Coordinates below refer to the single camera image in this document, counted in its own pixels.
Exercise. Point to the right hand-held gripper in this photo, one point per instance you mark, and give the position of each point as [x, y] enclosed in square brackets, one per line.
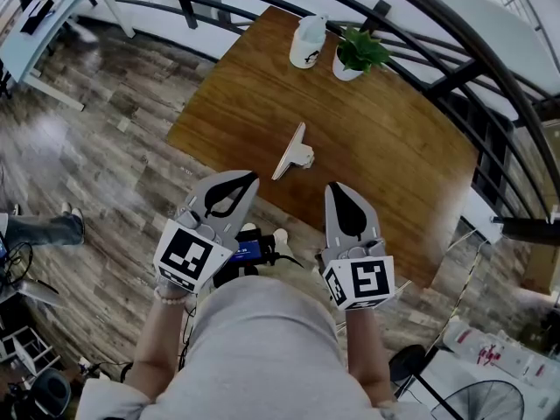
[367, 280]

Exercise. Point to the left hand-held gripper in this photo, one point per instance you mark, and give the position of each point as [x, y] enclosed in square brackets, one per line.
[188, 256]

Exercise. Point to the person's right forearm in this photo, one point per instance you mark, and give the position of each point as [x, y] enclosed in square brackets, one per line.
[367, 352]

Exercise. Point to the person's left forearm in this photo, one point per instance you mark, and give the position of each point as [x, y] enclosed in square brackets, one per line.
[157, 348]

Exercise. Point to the person's left hand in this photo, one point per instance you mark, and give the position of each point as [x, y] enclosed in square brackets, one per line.
[170, 290]

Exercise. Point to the person's white shoe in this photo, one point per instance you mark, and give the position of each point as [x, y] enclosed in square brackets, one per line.
[248, 227]
[281, 235]

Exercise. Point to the black device with blue screen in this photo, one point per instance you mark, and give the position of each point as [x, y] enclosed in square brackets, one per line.
[249, 252]

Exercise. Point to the black cubby shelf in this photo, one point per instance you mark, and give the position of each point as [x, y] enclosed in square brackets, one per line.
[481, 147]

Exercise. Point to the person's grey shirt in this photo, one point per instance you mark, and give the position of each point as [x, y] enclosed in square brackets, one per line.
[262, 352]

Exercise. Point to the green plant in white pot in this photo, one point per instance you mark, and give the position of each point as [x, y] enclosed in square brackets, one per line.
[361, 53]

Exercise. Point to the white bottle with penguin print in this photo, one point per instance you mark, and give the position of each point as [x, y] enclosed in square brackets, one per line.
[306, 46]

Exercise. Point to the white plastic bag red print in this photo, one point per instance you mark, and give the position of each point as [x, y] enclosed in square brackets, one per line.
[490, 348]

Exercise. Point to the cardboard box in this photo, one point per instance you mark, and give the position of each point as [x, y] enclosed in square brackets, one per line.
[540, 269]

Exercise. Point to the black standing fan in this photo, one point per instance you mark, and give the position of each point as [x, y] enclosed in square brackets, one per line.
[481, 403]

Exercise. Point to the black round stool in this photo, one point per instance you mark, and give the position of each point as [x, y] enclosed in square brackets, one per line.
[50, 392]

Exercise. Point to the black flat device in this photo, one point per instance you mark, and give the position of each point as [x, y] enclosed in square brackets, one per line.
[37, 16]

